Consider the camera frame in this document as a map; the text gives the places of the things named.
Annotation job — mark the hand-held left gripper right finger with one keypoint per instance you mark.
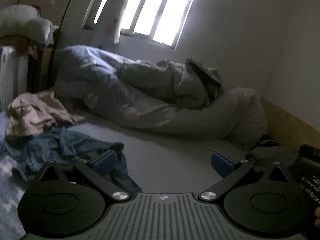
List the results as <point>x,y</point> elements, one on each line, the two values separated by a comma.
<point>221,163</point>

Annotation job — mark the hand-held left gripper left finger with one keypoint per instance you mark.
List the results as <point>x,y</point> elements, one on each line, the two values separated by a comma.
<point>105,160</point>

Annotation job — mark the dark blue shirt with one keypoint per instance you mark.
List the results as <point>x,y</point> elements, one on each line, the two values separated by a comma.
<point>57,147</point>

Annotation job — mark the wooden bed board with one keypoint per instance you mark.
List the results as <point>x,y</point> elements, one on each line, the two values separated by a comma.
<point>287,122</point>

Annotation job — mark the blue-grey quilt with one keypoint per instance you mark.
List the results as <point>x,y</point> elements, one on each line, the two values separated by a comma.
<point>105,80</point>

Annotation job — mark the beige crumpled garment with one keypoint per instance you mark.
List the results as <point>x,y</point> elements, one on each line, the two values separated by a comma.
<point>32,115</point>

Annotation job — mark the black printed cloth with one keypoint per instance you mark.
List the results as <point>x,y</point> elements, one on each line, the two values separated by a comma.
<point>308,180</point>

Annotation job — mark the white radiator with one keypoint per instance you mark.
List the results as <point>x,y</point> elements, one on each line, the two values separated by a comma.
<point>10,75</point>

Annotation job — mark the pale hanging cloth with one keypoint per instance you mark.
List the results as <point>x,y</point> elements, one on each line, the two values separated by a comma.
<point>113,31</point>

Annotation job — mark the white bundled bedding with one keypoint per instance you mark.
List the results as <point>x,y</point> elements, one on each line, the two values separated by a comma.
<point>22,22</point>

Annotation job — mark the barred window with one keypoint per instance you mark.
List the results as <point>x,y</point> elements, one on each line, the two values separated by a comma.
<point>155,7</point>

